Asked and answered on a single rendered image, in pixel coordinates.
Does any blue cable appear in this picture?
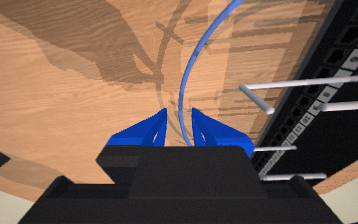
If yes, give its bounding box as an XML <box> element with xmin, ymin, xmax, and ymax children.
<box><xmin>178</xmin><ymin>0</ymin><xmax>244</xmax><ymax>146</ymax></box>

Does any grey metal rack with black patch panel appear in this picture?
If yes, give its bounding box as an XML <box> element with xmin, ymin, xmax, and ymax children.
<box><xmin>239</xmin><ymin>0</ymin><xmax>358</xmax><ymax>187</ymax></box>

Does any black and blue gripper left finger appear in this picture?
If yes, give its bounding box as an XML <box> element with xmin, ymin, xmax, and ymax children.
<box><xmin>104</xmin><ymin>108</ymin><xmax>167</xmax><ymax>147</ymax></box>

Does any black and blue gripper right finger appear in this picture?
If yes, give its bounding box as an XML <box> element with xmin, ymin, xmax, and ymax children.
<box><xmin>191</xmin><ymin>107</ymin><xmax>255</xmax><ymax>157</ymax></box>

